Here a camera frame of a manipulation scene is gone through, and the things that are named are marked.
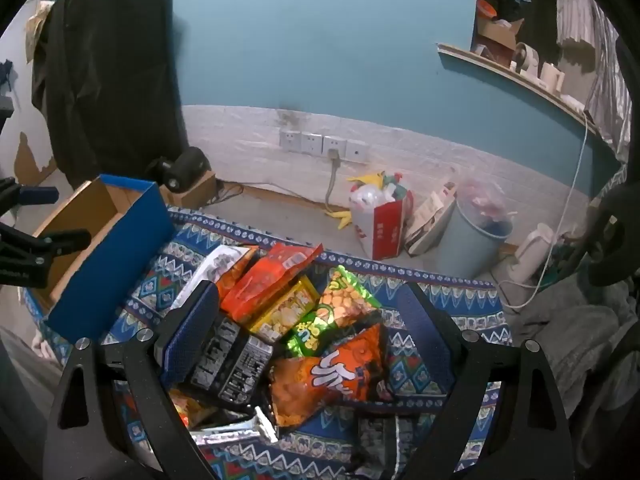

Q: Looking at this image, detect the blue cardboard box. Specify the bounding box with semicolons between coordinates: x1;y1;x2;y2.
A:
32;174;177;342

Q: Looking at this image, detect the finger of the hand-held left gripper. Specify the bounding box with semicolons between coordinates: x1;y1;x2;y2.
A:
0;176;59;207
0;224;92;289

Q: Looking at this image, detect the white cup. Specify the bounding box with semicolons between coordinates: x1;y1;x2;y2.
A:
539;61;566;92

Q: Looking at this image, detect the grey blanket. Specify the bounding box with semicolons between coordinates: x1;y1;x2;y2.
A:
492;265;640;480

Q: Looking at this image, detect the open cardboard box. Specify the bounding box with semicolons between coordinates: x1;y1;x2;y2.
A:
475;12;525;53

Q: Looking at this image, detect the orange-red snack packet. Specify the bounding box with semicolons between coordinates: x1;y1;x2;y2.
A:
220;242;325;323

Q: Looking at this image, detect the wooden wall shelf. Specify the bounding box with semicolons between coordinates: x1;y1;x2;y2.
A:
437;42;601;133

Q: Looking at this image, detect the light blue trash bin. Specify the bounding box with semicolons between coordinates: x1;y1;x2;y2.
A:
440;175;515;281

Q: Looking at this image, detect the orange snack packet white lettering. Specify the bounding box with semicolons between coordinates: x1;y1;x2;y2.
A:
270;322;396;428

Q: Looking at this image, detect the white round camera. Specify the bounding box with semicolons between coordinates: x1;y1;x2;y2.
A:
511;41;542;78

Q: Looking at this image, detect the white cable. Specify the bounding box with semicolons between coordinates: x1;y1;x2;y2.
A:
500;110;591;311

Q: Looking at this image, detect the green snack packet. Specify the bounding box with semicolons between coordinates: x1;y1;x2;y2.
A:
285;265;383;358

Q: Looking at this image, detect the small orange yellow snack packet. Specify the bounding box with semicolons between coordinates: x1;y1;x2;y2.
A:
167;387;221;428

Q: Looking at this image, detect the small brown cardboard box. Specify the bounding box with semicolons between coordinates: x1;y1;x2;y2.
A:
167;170;218;208

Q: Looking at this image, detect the white paper bag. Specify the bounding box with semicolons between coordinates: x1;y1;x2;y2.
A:
404;180;458;256

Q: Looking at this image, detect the blue patterned blanket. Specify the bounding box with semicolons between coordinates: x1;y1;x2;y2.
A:
20;207;516;480

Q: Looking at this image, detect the white kettle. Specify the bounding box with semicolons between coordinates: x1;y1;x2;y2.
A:
507;222;556;288

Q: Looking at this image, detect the black device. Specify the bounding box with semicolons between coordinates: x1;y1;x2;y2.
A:
147;146;211;192

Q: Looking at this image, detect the black silver snack packet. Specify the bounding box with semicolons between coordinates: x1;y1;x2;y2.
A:
350;412;426;476

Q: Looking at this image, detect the grey plug cable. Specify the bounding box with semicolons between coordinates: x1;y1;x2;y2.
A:
325;149;344;211

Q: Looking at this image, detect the white red carton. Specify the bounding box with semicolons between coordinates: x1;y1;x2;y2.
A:
348;175;416;261

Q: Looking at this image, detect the black curved object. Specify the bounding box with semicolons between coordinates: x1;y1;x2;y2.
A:
582;160;640;291

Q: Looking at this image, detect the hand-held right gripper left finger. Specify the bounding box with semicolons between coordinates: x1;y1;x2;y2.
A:
42;280;223;480

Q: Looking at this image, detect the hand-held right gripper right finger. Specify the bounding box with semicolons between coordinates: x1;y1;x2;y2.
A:
397;282;576;480

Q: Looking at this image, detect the grey striped curtain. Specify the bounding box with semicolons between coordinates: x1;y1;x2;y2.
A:
555;0;633;156

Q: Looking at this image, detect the black hanging cloth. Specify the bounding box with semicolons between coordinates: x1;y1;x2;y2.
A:
31;0;188;191

